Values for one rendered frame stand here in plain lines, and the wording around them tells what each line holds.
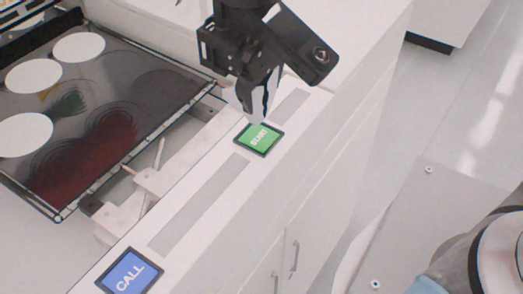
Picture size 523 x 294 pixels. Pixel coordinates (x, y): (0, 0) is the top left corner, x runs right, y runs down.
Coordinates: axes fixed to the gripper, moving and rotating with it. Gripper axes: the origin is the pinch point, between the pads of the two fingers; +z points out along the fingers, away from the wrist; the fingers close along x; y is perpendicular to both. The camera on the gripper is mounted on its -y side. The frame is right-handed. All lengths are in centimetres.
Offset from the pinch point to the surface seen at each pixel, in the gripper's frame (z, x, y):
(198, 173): 4.3, 9.9, 3.7
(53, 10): 7, -7, 57
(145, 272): 3.9, 24.6, -0.7
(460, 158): 100, -111, -27
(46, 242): 18.3, 26.2, 22.6
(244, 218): 8.2, 10.4, -4.3
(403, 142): 100, -106, -4
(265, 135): 3.8, -0.7, -0.2
